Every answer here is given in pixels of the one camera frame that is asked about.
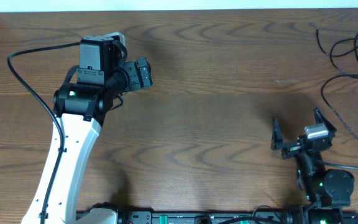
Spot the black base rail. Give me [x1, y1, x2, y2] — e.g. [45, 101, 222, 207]
[76, 202, 358, 224]

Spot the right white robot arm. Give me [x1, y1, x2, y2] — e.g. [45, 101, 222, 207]
[271, 107, 358, 224]

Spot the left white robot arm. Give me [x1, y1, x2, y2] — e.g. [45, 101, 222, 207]
[22, 32, 152, 223]

